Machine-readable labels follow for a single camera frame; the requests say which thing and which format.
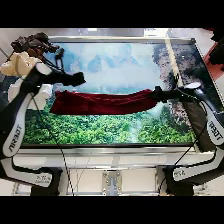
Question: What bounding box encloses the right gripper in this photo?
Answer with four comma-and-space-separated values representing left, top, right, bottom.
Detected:
150, 85, 174, 103

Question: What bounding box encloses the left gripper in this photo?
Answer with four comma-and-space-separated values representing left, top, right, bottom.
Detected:
65, 71, 87, 88

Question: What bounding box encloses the dark red garment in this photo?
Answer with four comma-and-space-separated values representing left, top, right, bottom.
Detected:
49, 88, 162, 116

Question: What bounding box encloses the white garment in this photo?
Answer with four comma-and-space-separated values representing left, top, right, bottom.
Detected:
7, 82, 55, 112

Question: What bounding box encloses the dark brown garment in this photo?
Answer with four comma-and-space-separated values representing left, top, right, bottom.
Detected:
10, 31, 61, 55

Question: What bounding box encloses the cream garment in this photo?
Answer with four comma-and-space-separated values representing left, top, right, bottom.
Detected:
0, 51, 43, 78

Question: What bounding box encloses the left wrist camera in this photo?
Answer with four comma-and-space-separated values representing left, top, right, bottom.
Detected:
54, 47, 67, 72

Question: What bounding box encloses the black cable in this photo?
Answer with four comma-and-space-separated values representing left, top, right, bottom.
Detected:
30, 94, 75, 197
157, 117, 210, 197

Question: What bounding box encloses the silver frame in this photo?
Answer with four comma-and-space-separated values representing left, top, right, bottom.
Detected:
11, 34, 218, 197

